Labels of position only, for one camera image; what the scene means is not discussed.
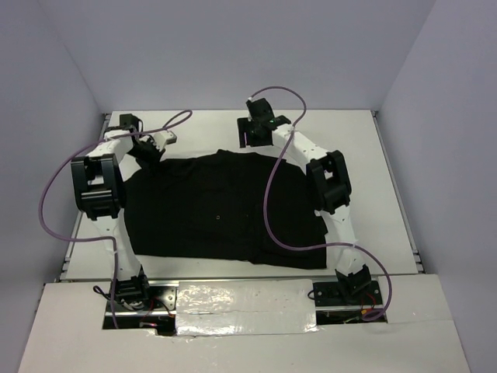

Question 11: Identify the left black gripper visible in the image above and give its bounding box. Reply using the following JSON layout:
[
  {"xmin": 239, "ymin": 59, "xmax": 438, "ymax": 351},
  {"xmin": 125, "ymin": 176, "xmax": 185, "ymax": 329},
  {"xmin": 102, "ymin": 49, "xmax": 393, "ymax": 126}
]
[{"xmin": 126, "ymin": 138, "xmax": 165, "ymax": 173}]

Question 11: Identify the black long sleeve shirt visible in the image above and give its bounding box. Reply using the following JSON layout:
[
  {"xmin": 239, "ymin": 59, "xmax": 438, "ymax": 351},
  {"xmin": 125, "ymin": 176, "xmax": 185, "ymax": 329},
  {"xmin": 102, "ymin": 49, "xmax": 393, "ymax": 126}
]
[{"xmin": 124, "ymin": 150, "xmax": 327, "ymax": 270}]

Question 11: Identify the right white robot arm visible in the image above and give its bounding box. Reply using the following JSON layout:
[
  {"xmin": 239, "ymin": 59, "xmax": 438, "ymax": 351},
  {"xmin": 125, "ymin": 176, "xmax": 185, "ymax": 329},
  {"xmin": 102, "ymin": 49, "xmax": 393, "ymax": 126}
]
[{"xmin": 237, "ymin": 98, "xmax": 372, "ymax": 304}]

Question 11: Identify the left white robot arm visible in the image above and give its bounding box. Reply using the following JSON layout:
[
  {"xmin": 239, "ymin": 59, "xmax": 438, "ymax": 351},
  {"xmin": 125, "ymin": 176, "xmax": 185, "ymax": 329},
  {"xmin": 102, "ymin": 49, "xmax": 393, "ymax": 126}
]
[{"xmin": 71, "ymin": 113, "xmax": 164, "ymax": 310}]

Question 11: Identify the glossy white tape sheet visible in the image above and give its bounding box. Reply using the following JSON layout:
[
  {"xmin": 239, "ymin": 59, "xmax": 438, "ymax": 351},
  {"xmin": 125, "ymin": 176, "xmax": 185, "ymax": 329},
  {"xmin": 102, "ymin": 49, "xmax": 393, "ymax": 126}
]
[{"xmin": 176, "ymin": 279, "xmax": 318, "ymax": 336}]

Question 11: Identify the white front board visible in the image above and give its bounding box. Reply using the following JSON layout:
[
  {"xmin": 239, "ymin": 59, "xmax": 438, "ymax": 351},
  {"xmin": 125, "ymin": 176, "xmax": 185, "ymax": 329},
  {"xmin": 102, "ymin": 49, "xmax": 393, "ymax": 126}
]
[{"xmin": 19, "ymin": 274, "xmax": 469, "ymax": 372}]

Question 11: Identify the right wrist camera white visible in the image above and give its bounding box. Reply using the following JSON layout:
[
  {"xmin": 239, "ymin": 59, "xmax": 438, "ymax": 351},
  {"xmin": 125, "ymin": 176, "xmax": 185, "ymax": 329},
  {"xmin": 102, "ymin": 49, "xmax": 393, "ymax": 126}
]
[{"xmin": 245, "ymin": 98, "xmax": 271, "ymax": 118}]

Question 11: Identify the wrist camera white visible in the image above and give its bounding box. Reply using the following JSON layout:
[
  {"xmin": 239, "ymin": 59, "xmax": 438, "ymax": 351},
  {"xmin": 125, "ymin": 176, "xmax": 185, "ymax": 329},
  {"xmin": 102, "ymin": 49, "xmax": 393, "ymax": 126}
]
[
  {"xmin": 245, "ymin": 98, "xmax": 271, "ymax": 118},
  {"xmin": 153, "ymin": 130, "xmax": 177, "ymax": 150}
]

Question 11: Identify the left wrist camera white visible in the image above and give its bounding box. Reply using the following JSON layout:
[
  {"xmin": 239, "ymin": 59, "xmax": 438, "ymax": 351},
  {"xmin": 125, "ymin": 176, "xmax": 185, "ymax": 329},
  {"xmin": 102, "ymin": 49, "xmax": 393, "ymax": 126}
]
[{"xmin": 153, "ymin": 130, "xmax": 177, "ymax": 150}]

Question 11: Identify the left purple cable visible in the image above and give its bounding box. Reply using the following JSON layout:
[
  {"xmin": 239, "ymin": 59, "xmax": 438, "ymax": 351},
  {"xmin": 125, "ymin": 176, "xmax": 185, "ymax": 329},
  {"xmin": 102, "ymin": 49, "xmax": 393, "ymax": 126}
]
[{"xmin": 38, "ymin": 109, "xmax": 193, "ymax": 329}]

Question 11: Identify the purple cable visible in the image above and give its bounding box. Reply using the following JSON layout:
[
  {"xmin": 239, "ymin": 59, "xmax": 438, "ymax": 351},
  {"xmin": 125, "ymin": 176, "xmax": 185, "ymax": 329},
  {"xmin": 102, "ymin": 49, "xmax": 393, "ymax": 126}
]
[
  {"xmin": 38, "ymin": 109, "xmax": 193, "ymax": 329},
  {"xmin": 248, "ymin": 85, "xmax": 392, "ymax": 322}
]

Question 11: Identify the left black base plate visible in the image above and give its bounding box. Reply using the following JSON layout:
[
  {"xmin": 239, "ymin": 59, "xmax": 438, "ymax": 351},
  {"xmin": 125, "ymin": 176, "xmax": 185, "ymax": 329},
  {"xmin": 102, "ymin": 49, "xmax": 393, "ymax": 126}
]
[{"xmin": 115, "ymin": 285, "xmax": 177, "ymax": 312}]

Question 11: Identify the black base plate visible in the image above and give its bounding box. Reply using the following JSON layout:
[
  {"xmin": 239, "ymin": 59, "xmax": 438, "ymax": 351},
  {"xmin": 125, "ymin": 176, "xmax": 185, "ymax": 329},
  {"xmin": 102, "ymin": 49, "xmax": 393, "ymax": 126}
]
[
  {"xmin": 115, "ymin": 285, "xmax": 177, "ymax": 312},
  {"xmin": 308, "ymin": 281, "xmax": 383, "ymax": 307}
]

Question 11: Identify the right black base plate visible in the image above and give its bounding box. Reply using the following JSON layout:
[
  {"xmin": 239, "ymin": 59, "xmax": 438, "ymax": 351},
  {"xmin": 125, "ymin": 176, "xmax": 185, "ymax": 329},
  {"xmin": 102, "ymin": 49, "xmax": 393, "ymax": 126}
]
[{"xmin": 308, "ymin": 281, "xmax": 383, "ymax": 307}]

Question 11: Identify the aluminium table edge rail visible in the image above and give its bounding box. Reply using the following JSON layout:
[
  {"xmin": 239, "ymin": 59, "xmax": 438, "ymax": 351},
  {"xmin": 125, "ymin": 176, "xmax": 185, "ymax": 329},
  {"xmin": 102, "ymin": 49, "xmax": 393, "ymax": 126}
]
[{"xmin": 370, "ymin": 110, "xmax": 426, "ymax": 274}]

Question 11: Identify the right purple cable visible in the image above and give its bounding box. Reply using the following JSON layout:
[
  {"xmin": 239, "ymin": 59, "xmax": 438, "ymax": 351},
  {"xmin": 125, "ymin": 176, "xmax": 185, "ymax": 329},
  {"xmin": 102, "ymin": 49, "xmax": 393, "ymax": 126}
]
[{"xmin": 248, "ymin": 85, "xmax": 392, "ymax": 322}]

